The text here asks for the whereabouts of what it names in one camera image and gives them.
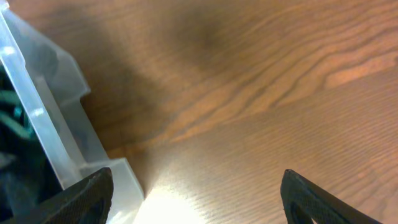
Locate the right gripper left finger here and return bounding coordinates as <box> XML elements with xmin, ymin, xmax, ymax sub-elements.
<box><xmin>2</xmin><ymin>167</ymin><xmax>114</xmax><ymax>224</ymax></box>

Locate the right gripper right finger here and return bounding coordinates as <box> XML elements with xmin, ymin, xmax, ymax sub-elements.
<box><xmin>280</xmin><ymin>169</ymin><xmax>380</xmax><ymax>224</ymax></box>

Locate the dark green-black garment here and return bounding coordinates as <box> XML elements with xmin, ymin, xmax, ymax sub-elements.
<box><xmin>1</xmin><ymin>67</ymin><xmax>62</xmax><ymax>222</ymax></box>

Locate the green garment with tape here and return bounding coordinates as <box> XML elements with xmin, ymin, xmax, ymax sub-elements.
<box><xmin>1</xmin><ymin>90</ymin><xmax>37</xmax><ymax>141</ymax></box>

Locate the clear plastic storage bin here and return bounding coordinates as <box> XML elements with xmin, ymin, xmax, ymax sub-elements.
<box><xmin>1</xmin><ymin>1</ymin><xmax>144</xmax><ymax>224</ymax></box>

